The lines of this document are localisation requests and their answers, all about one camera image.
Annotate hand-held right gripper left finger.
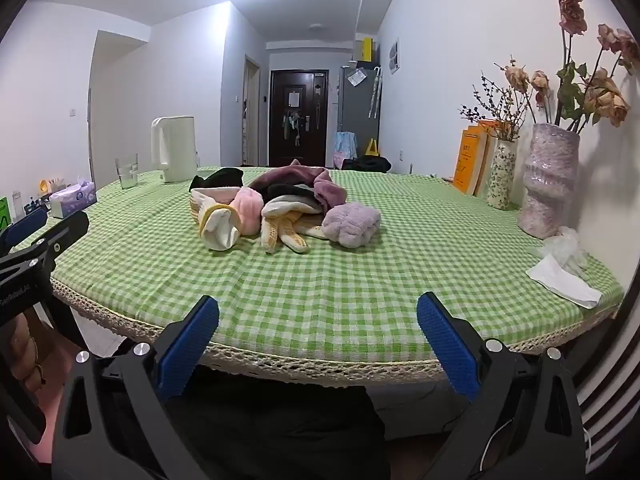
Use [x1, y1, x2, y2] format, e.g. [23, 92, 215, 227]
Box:
[52, 295, 221, 480]

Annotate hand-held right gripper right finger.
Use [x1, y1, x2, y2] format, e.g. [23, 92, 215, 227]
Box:
[416, 291, 586, 480]

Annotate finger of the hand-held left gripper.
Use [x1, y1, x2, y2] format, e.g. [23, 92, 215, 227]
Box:
[10, 209, 91, 267]
[0, 206, 49, 256]

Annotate white sock yellow band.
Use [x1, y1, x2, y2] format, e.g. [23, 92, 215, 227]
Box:
[199, 205, 242, 252]

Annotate cream yellow knit glove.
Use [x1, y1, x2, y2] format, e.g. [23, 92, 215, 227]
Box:
[260, 196, 325, 254]

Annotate pink fuzzy sock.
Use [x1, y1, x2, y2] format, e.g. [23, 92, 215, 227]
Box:
[231, 186, 264, 235]

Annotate cream sock pink lining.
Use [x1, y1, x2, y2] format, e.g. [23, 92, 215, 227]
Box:
[190, 187, 242, 221]

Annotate lilac fuzzy sock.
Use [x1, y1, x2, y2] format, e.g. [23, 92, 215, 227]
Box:
[321, 202, 382, 249]

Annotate black sock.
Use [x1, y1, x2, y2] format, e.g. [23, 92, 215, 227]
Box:
[189, 167, 244, 193]

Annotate maroon towel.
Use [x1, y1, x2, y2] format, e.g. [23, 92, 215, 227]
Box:
[248, 160, 347, 212]

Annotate person's left hand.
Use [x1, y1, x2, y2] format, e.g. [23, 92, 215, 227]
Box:
[4, 311, 49, 396]

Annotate purple tissue box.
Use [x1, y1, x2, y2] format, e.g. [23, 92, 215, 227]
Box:
[49, 182, 98, 219]

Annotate clear drinking glass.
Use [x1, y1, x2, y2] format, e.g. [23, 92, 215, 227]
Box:
[115, 154, 139, 190]

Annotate person's dark trousers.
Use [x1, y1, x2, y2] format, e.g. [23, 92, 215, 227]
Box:
[165, 365, 391, 480]

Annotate white paper tissue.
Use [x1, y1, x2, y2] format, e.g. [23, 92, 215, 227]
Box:
[526, 254, 603, 309]

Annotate green checked tablecloth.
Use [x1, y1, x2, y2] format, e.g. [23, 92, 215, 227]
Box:
[10, 166, 626, 388]

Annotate cream electric kettle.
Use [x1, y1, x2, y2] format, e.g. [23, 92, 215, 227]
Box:
[151, 116, 199, 183]

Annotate crumpled white tissue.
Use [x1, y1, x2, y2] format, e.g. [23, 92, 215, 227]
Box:
[540, 226, 589, 278]

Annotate striped cloth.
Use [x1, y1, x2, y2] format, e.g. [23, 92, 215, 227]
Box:
[575, 310, 640, 461]

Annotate small floral vase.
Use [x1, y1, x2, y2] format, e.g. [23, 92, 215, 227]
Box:
[486, 139, 518, 211]

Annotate orange paperback book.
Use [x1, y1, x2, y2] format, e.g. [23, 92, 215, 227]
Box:
[477, 120, 502, 198]
[452, 127, 489, 195]

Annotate black bag on floor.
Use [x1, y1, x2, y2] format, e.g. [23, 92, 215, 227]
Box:
[342, 156, 392, 173]

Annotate blue patterned bag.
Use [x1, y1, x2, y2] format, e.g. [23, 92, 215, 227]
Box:
[334, 131, 358, 170]

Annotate dark brown entrance door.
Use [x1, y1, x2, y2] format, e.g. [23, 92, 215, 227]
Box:
[269, 69, 330, 168]

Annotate dried berry twigs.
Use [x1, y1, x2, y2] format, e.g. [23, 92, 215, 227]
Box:
[459, 72, 526, 142]

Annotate grey refrigerator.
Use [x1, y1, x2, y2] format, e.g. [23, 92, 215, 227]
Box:
[336, 65, 381, 161]

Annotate white hanging umbrella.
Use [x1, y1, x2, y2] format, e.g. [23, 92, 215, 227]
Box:
[369, 65, 384, 119]

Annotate dried roses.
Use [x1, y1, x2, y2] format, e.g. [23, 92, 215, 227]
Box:
[495, 0, 640, 135]

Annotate wooden interior door frame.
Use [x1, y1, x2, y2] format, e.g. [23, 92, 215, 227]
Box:
[244, 55, 262, 166]

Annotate items hanging on door handle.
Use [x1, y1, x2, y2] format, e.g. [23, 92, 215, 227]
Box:
[282, 110, 306, 143]

